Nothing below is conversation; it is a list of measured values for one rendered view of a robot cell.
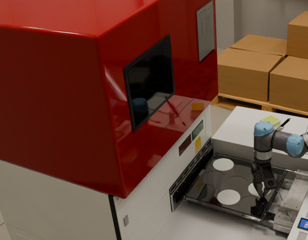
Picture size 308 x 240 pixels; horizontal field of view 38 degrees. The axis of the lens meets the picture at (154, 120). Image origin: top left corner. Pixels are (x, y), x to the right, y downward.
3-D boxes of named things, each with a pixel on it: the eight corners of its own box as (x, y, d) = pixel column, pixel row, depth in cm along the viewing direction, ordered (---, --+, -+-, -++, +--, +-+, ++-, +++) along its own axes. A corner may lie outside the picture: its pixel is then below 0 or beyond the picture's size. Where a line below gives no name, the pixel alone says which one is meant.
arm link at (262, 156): (274, 151, 182) (254, 154, 182) (274, 160, 184) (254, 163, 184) (269, 141, 188) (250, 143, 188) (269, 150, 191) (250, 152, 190)
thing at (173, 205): (170, 210, 203) (169, 194, 198) (210, 157, 235) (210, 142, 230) (174, 211, 202) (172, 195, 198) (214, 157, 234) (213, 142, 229)
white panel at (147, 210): (123, 272, 180) (107, 195, 159) (208, 159, 238) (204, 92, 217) (129, 275, 178) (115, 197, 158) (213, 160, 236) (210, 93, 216)
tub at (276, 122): (259, 130, 230) (260, 119, 226) (270, 125, 233) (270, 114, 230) (270, 136, 224) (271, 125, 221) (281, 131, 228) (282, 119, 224)
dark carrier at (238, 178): (186, 196, 203) (186, 195, 203) (216, 155, 228) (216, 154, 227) (260, 218, 187) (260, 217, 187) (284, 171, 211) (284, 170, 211)
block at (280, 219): (273, 222, 186) (273, 217, 184) (276, 217, 188) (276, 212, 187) (293, 228, 182) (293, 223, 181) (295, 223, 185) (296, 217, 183)
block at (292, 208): (279, 210, 192) (280, 205, 190) (282, 205, 194) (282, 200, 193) (298, 215, 188) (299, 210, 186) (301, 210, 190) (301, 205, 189)
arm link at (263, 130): (270, 132, 174) (250, 126, 179) (270, 155, 180) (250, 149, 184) (278, 122, 180) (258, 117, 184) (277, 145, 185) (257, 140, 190)
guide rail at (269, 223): (187, 202, 211) (187, 197, 209) (189, 199, 212) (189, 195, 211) (295, 235, 187) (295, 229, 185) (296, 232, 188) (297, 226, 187)
